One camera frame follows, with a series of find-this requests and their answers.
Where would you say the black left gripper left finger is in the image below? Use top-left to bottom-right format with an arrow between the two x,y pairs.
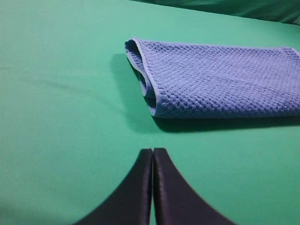
75,149 -> 153,225

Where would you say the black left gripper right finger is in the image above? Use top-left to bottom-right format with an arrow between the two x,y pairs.
153,148 -> 234,225

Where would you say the blue waffle-weave towel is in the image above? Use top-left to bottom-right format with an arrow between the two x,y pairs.
125,38 -> 300,119

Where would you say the green backdrop cloth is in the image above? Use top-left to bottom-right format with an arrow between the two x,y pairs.
144,0 -> 300,25

